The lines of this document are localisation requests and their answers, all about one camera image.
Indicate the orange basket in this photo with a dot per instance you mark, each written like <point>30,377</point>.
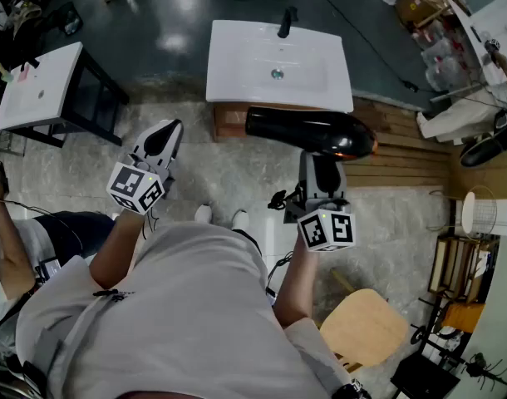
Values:
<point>463,316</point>

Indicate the cardboard box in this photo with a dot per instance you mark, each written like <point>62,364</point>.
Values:
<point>417,4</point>

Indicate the black shirt clip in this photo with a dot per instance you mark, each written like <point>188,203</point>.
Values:
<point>108,293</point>

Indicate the light wooden stool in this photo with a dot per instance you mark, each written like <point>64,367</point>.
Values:
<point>361,326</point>

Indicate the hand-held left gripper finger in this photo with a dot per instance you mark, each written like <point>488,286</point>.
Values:
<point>174,148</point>
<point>147,139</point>

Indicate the person's left forearm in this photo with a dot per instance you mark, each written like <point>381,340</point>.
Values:
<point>112,252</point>

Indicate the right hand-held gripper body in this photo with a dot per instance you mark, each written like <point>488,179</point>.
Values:
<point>326,231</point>

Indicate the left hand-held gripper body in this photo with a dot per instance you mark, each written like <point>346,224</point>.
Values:
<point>133,185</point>

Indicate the black hair dryer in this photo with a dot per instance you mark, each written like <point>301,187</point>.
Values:
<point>311,131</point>

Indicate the wooden frame stack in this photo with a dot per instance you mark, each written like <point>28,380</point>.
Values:
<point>457,264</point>

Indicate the black faucet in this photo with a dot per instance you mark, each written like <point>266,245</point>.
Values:
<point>284,23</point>

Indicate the narrow white washbasin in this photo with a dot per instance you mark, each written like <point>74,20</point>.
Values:
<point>37,85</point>

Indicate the person's right white shoe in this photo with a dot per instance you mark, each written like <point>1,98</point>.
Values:
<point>240,220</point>

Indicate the person's left white shoe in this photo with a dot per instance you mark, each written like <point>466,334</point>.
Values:
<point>203,214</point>

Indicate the person's right forearm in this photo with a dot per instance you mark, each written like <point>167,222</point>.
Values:
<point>295,281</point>

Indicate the wooden plank platform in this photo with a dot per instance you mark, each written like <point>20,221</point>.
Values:
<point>403,156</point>

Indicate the person's grey shirt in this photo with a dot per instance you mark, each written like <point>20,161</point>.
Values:
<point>174,306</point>

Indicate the person's white shoe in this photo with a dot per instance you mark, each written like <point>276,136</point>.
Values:
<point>240,220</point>
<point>203,214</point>

